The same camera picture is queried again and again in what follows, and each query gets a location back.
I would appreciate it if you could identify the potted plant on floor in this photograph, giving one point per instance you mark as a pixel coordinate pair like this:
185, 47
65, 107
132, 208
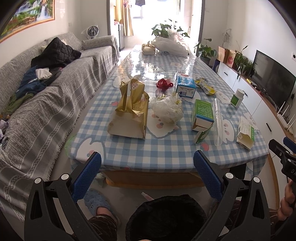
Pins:
204, 52

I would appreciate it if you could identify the framed landscape painting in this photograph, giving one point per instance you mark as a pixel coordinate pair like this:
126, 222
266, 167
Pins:
29, 14

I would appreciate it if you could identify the black lined trash bin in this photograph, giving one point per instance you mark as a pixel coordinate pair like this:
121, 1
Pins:
166, 218

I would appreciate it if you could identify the large white plastic bag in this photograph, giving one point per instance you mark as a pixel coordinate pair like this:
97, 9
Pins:
174, 44

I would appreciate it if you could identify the left brown patterned leg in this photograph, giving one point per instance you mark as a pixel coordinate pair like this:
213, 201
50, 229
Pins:
105, 226

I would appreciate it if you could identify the brown paper gift bag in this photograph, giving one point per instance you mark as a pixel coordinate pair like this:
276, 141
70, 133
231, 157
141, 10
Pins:
223, 54

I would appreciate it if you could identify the blue white milk carton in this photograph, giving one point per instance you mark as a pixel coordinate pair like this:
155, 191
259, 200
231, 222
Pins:
185, 86

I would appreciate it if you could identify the beige tissue box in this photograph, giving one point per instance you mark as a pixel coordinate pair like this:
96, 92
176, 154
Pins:
148, 49

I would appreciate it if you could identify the white green box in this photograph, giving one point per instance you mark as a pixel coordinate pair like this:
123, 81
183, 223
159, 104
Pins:
245, 133

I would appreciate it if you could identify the grey covered sofa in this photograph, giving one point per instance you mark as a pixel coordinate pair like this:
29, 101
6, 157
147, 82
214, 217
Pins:
39, 128

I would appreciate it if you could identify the potted plant on table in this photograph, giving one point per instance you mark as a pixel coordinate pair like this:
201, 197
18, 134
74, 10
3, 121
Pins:
162, 30

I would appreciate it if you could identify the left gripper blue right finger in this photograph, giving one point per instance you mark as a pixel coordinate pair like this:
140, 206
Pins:
206, 171

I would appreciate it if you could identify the clear plastic bag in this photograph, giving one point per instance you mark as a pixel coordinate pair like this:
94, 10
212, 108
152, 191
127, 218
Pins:
168, 108

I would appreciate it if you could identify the green medicine box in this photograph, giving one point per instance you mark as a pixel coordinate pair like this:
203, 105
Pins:
202, 119

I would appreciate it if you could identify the yellow snack wrapper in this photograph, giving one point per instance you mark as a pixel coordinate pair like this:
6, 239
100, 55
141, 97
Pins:
203, 84

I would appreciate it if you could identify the white TV cabinet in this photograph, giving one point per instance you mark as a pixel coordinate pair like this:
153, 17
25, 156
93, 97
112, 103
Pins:
264, 115

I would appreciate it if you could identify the left blue fuzzy slipper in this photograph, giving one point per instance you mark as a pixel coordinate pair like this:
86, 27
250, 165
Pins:
97, 204

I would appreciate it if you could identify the white medicine bottle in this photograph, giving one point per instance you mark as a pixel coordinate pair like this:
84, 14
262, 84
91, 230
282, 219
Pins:
237, 98

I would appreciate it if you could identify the person's right hand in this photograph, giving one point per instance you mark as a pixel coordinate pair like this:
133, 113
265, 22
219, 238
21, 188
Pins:
285, 209

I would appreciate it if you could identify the blue checkered tablecloth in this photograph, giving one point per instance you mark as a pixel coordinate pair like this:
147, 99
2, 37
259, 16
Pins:
166, 147

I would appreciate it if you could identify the black quilted jacket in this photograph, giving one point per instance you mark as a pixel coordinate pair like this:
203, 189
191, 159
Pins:
56, 54

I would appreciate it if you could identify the white wifi router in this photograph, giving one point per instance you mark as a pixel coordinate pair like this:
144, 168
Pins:
284, 120

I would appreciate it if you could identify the flat screen television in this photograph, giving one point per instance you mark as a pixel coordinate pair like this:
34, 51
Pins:
273, 78

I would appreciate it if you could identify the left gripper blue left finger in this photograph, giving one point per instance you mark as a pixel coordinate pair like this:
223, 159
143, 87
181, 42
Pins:
83, 175

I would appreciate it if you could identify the blue clothes pile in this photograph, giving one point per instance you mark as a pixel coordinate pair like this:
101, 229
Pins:
30, 84

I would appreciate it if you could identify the white electric fan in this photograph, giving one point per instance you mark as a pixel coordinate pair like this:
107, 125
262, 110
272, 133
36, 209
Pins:
91, 32

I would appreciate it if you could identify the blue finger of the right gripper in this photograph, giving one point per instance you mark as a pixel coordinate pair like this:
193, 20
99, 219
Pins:
290, 144

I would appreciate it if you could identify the red mesh net bag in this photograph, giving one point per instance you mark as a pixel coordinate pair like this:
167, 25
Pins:
164, 84

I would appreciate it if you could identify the potted plant on cabinet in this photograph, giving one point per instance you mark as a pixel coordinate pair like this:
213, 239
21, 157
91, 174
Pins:
243, 65

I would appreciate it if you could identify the gold tissue package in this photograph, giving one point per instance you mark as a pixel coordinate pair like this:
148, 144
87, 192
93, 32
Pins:
130, 117

